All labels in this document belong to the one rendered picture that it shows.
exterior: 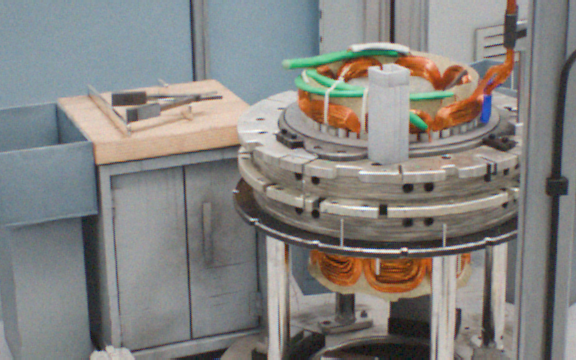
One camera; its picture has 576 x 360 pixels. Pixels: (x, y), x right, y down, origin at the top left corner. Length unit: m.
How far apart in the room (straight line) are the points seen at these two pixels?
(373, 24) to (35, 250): 0.59
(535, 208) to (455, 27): 2.85
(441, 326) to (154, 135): 0.38
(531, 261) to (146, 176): 0.67
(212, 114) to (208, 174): 0.07
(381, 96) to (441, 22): 2.45
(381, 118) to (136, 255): 0.39
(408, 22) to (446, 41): 1.89
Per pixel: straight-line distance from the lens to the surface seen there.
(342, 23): 3.85
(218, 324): 1.56
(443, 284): 1.30
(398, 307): 1.56
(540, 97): 0.85
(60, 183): 1.45
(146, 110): 1.45
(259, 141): 1.32
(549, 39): 0.84
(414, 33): 1.82
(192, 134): 1.46
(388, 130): 1.24
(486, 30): 3.77
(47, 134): 1.60
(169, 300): 1.53
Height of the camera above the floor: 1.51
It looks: 20 degrees down
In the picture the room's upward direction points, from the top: 1 degrees counter-clockwise
